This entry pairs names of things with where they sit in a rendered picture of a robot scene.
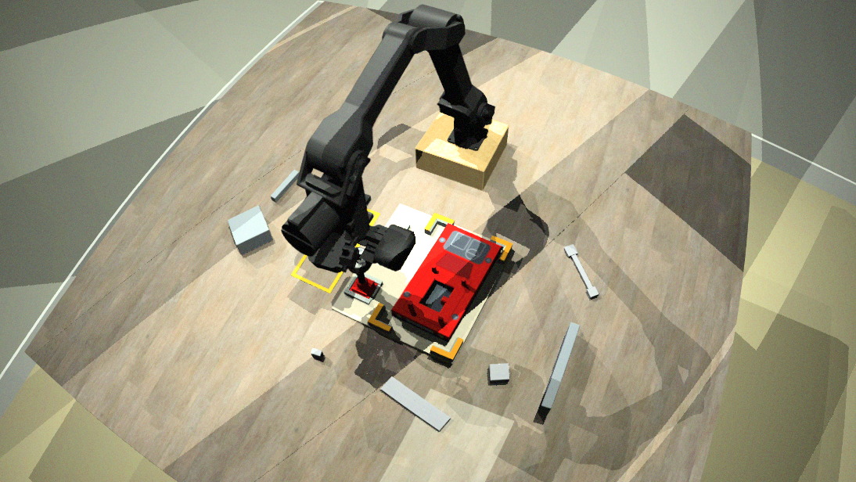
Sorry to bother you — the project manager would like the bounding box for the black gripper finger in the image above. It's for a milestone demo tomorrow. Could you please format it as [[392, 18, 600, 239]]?
[[359, 248, 376, 268]]

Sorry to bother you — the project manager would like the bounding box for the yellow rectangular outline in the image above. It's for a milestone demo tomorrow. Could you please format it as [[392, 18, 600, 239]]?
[[292, 208, 379, 293]]

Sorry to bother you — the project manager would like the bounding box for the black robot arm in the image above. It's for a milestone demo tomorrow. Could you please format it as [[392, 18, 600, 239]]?
[[281, 5, 495, 273]]

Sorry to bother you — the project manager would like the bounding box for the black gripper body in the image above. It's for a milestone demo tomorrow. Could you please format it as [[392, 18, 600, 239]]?
[[337, 194, 416, 272]]

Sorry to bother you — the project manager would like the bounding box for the grey flat bar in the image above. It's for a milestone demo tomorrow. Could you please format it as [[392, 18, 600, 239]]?
[[381, 376, 451, 431]]

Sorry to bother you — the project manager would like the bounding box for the red toy car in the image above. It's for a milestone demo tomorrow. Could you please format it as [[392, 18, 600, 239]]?
[[391, 224, 502, 342]]

